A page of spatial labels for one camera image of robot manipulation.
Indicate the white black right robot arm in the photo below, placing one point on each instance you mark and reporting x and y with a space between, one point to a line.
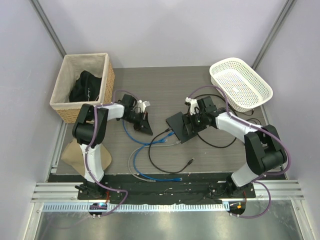
263 150

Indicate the white perforated plastic basket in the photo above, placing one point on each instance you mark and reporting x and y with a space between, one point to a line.
244 88

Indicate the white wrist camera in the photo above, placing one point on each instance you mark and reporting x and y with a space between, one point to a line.
193 105
142 105

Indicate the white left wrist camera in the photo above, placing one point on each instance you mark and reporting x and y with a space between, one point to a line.
142 105

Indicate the wicker basket with liner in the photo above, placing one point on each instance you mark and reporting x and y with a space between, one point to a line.
99 65

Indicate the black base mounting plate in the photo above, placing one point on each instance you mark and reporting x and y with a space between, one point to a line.
164 192

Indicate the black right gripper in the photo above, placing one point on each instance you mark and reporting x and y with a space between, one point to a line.
188 118

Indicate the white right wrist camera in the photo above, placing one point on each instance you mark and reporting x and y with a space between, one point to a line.
193 105

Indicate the white slotted cable duct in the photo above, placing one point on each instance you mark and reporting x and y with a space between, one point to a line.
93 207

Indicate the black cloth in basket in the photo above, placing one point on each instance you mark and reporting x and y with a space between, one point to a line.
86 88

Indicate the dark grey network switch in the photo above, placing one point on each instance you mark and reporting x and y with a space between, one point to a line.
177 125

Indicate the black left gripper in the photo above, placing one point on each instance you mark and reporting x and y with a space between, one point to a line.
143 125

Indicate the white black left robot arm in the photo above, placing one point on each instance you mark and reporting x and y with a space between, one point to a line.
89 131

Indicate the aluminium rail frame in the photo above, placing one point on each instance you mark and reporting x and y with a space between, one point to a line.
66 191

